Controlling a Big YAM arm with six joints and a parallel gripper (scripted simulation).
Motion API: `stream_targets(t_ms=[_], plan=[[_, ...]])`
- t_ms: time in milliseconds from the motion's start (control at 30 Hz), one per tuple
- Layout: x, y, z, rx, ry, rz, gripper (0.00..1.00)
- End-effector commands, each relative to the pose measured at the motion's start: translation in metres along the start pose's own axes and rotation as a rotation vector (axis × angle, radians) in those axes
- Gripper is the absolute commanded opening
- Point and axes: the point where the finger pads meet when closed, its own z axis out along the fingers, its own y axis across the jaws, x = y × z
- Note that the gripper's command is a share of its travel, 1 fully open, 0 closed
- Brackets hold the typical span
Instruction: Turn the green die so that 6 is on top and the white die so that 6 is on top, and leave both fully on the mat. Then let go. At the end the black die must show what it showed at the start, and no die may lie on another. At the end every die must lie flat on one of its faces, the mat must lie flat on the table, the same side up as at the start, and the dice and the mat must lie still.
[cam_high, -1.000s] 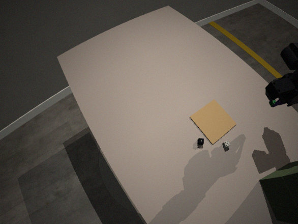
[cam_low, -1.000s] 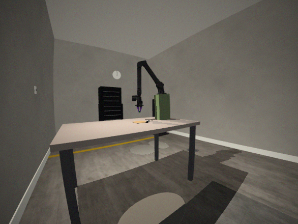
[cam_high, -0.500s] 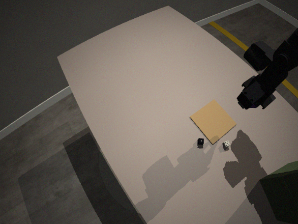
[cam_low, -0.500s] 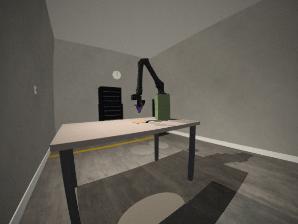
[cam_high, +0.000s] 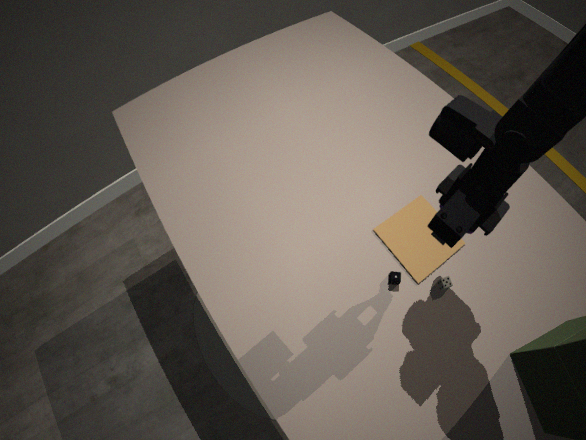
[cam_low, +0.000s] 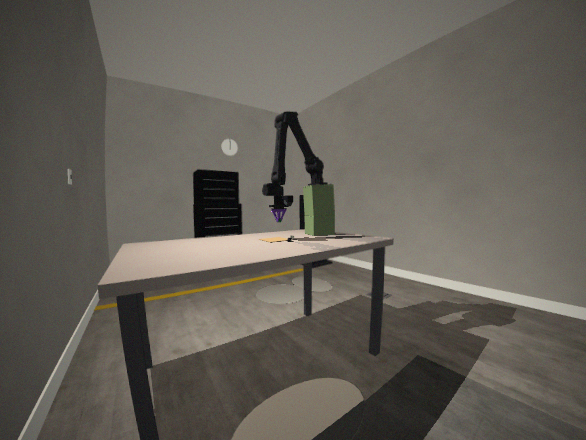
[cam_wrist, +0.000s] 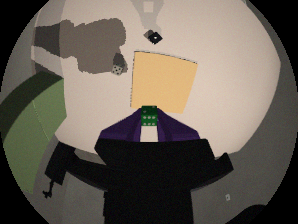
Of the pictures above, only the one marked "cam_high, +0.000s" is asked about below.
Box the white die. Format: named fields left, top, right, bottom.
left=437, top=276, right=453, bottom=291

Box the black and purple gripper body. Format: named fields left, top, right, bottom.
left=436, top=165, right=510, bottom=236

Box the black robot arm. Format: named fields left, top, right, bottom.
left=427, top=24, right=586, bottom=248

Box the tan mat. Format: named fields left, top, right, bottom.
left=373, top=195, right=465, bottom=284

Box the black die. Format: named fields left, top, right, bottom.
left=388, top=271, right=401, bottom=285

